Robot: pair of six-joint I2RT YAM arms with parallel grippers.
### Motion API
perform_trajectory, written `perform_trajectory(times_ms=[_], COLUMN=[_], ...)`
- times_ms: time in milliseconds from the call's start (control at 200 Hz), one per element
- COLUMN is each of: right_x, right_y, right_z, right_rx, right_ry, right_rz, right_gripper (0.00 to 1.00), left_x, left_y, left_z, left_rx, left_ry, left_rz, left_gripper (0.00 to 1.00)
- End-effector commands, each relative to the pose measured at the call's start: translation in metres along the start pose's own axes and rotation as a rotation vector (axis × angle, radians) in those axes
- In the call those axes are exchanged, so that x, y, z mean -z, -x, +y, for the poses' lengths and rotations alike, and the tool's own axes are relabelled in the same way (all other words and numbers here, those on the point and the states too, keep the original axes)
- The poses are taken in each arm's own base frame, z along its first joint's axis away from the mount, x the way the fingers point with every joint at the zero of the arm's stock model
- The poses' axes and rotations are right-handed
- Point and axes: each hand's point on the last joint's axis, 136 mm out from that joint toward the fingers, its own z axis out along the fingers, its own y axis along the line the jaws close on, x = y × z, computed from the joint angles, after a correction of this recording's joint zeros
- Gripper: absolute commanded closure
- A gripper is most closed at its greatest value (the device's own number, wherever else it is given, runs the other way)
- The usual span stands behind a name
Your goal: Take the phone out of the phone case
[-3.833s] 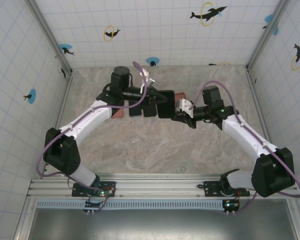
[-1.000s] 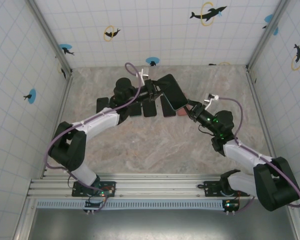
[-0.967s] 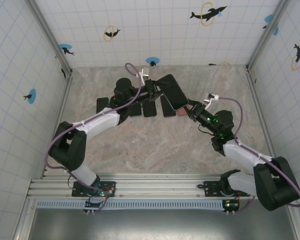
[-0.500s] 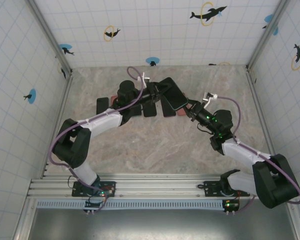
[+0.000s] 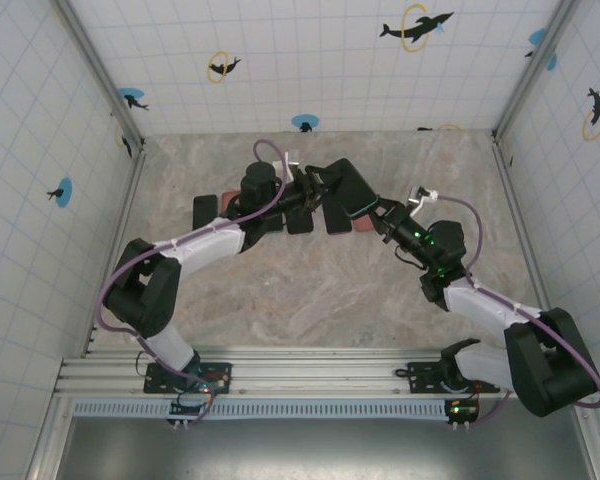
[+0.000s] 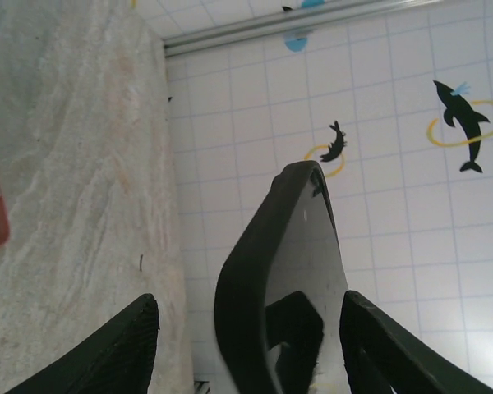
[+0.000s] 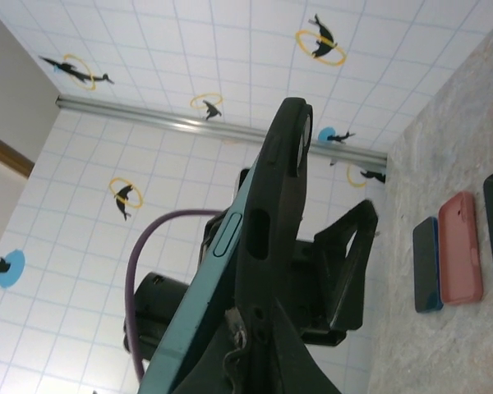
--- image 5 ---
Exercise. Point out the grey metal sheet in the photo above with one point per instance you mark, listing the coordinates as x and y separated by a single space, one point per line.
330 450

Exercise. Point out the dark teal phone case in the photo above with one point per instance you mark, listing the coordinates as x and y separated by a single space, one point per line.
366 208

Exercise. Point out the aluminium frame leg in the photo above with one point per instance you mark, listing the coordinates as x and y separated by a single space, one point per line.
47 440
595 450

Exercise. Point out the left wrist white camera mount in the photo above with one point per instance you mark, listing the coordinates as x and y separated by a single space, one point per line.
285 167

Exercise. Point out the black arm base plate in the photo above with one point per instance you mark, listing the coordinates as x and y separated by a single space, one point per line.
220 372
420 375

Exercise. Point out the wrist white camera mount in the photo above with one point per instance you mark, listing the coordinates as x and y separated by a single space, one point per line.
285 167
420 200

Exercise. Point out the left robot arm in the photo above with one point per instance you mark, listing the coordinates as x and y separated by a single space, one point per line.
205 245

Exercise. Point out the red circuit board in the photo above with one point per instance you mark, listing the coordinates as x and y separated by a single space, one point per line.
217 376

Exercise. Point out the blue circle fish sticker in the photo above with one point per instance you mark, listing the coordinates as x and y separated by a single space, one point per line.
66 192
305 120

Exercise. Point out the aluminium table edge rail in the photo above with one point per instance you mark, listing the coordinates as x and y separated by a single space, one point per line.
128 200
514 200

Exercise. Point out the small black controller board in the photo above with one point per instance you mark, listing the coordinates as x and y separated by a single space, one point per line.
185 410
460 411

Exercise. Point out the aluminium corner post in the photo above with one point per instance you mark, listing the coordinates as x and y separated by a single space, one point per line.
535 65
97 70

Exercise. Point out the blue circle shark sticker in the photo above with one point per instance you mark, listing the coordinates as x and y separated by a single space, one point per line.
130 93

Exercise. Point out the blue smartphone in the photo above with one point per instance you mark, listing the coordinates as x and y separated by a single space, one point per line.
205 212

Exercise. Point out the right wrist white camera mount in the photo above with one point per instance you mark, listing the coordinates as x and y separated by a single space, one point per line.
420 200

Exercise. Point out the aluminium rail beam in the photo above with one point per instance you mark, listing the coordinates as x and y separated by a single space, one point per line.
320 375

